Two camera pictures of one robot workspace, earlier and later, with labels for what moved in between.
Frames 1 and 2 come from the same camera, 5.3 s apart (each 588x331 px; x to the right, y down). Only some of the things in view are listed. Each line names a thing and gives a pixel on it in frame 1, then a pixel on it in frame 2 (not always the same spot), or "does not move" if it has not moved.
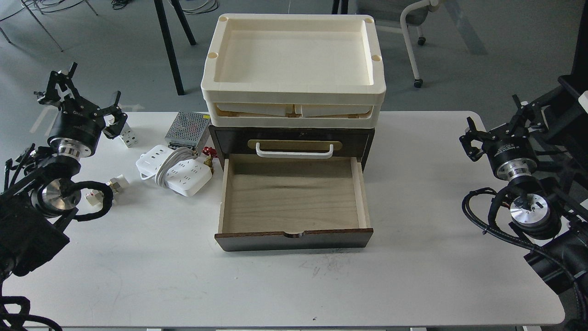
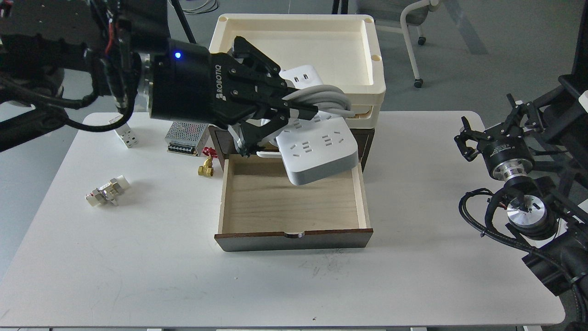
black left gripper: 77,129 -> 187,82
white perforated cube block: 128,135 does not move
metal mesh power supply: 188,130 does not move
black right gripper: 511,153 does not move
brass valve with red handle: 212,153 does not move
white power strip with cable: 180,171 -> 317,144
